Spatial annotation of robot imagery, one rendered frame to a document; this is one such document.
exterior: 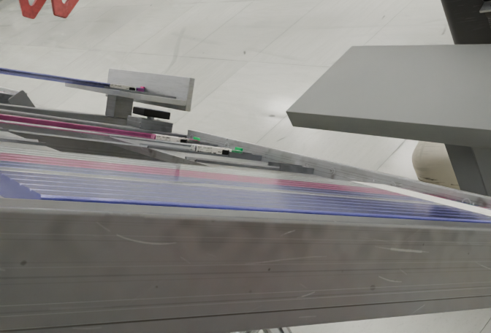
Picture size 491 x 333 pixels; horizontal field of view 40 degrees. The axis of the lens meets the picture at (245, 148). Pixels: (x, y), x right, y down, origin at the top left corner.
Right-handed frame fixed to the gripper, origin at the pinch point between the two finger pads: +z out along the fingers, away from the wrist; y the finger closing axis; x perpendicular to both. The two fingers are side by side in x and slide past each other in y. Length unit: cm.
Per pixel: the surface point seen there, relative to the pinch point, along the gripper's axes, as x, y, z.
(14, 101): 30, -92, 13
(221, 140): 34.9, -9.4, 11.2
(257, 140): 135, -122, 12
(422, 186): 35.3, 29.5, 11.1
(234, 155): 30.0, 1.2, 12.7
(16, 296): -17, 49, 17
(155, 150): 16.1, 3.0, 13.6
